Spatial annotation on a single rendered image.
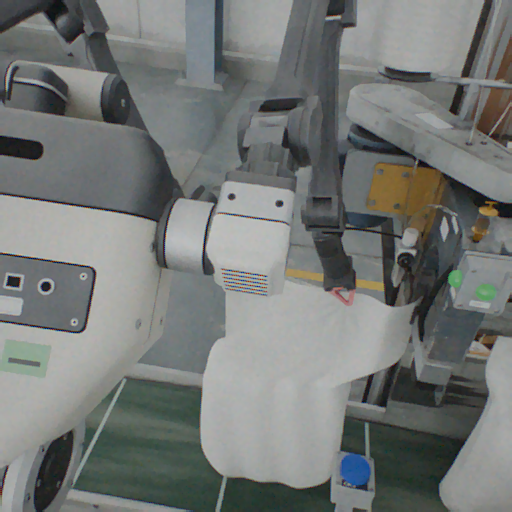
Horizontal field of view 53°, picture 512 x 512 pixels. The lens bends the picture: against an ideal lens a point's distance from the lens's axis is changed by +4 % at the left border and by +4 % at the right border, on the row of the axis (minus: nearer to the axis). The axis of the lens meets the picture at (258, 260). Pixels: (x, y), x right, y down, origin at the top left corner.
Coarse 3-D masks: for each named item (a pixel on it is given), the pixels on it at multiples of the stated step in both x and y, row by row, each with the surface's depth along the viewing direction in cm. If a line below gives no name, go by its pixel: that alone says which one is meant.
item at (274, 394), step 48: (288, 288) 117; (240, 336) 130; (288, 336) 125; (336, 336) 122; (384, 336) 116; (240, 384) 128; (288, 384) 125; (336, 384) 124; (240, 432) 137; (288, 432) 133; (336, 432) 134; (288, 480) 148
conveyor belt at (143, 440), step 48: (144, 384) 176; (96, 432) 161; (144, 432) 162; (192, 432) 163; (384, 432) 168; (96, 480) 149; (144, 480) 149; (192, 480) 150; (240, 480) 151; (384, 480) 155; (432, 480) 156
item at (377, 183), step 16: (352, 160) 120; (368, 160) 120; (384, 160) 119; (400, 160) 119; (352, 176) 123; (368, 176) 122; (384, 176) 120; (400, 176) 120; (416, 176) 119; (432, 176) 119; (352, 192) 125; (368, 192) 124; (384, 192) 123; (400, 192) 122; (416, 192) 122; (352, 208) 128; (368, 208) 126; (384, 208) 125; (400, 208) 125; (416, 208) 124
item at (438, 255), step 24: (456, 192) 100; (432, 240) 108; (456, 240) 91; (504, 240) 88; (432, 264) 113; (456, 264) 89; (432, 312) 100; (456, 312) 93; (480, 312) 92; (432, 336) 98; (456, 336) 96; (456, 360) 100
